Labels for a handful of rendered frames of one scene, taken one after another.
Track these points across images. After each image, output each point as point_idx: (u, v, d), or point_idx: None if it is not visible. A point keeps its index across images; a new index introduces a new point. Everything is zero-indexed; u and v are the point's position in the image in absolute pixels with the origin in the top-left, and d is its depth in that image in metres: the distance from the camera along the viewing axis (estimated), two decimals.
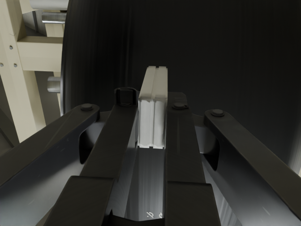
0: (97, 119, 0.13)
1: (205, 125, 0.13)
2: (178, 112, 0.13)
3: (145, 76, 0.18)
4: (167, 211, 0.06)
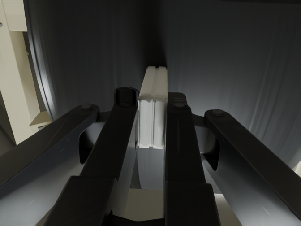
0: (97, 119, 0.13)
1: (205, 125, 0.13)
2: (178, 112, 0.13)
3: (145, 76, 0.18)
4: (167, 211, 0.06)
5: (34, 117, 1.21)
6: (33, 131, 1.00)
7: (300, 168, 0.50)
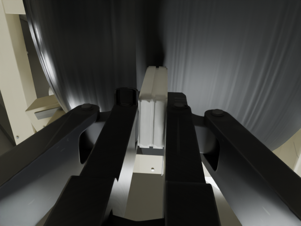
0: (97, 119, 0.13)
1: (205, 125, 0.13)
2: (178, 112, 0.13)
3: (145, 76, 0.18)
4: (167, 211, 0.06)
5: None
6: (30, 117, 0.97)
7: None
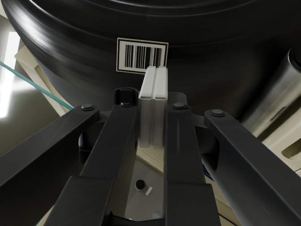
0: (97, 119, 0.13)
1: (205, 125, 0.13)
2: (178, 112, 0.13)
3: (145, 76, 0.18)
4: (167, 211, 0.06)
5: None
6: None
7: None
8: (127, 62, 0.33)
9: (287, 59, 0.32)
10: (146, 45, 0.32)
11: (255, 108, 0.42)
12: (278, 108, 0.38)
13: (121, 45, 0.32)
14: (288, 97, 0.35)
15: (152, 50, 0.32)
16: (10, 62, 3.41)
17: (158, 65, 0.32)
